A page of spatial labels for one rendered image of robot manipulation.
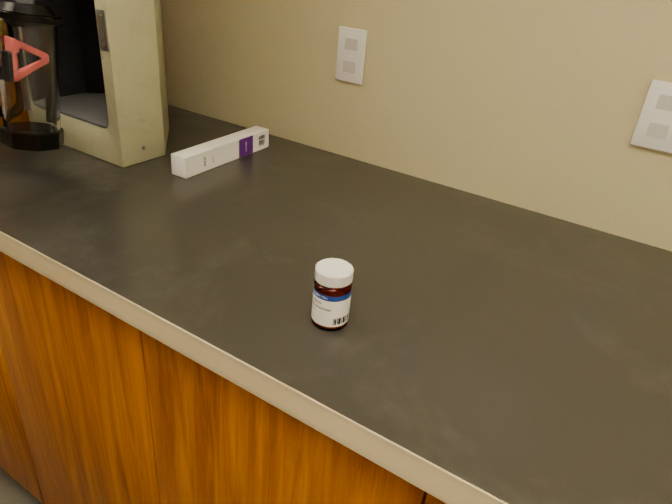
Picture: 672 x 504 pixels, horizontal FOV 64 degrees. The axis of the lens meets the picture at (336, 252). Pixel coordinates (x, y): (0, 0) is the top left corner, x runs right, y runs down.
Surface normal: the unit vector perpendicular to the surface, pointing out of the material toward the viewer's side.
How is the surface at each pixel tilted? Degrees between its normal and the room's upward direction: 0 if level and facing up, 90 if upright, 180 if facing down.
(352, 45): 90
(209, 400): 90
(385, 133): 90
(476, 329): 0
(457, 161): 90
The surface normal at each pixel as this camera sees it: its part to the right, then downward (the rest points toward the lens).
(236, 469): -0.54, 0.37
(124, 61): 0.84, 0.32
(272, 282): 0.08, -0.87
